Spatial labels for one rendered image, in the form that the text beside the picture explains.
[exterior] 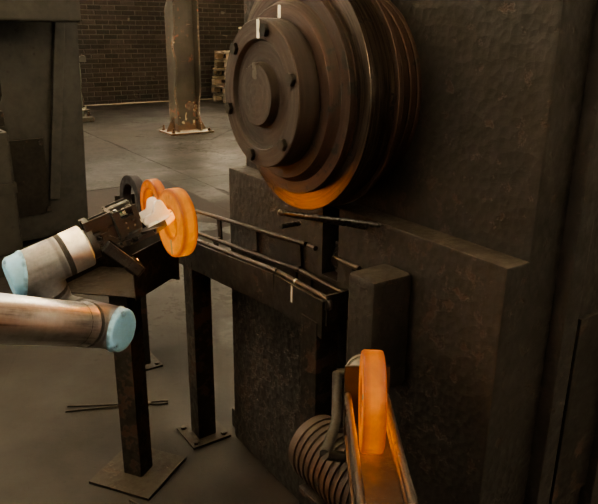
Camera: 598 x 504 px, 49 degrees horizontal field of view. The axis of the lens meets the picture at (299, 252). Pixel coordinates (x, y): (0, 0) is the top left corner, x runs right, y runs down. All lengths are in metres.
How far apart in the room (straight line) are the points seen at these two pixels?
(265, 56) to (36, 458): 1.44
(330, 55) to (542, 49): 0.35
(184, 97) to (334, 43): 7.22
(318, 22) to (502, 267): 0.54
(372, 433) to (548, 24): 0.66
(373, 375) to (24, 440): 1.55
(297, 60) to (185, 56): 7.19
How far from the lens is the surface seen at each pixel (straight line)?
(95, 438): 2.26
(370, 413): 0.95
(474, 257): 1.16
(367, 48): 1.17
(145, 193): 2.27
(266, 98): 1.26
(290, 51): 1.20
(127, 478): 2.05
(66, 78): 4.18
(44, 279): 1.38
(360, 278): 1.23
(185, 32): 8.37
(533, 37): 1.13
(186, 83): 8.39
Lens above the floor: 1.24
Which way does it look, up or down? 19 degrees down
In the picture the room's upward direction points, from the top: 1 degrees clockwise
